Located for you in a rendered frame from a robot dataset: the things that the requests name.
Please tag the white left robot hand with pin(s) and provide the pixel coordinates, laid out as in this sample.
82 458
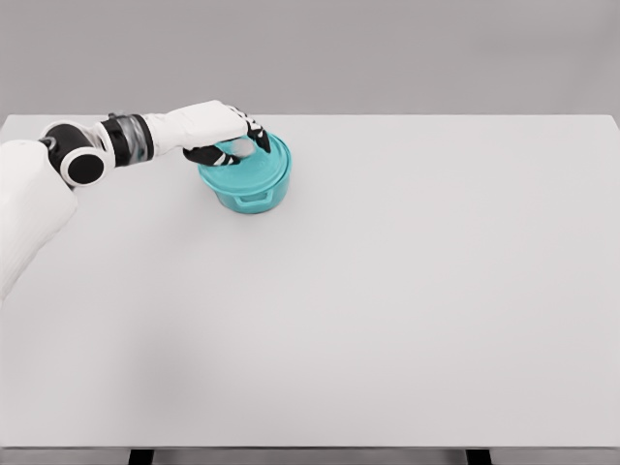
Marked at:
208 123

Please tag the teal pot lid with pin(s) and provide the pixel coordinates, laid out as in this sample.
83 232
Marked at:
264 157

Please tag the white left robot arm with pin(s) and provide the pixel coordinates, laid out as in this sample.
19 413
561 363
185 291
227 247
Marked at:
29 194

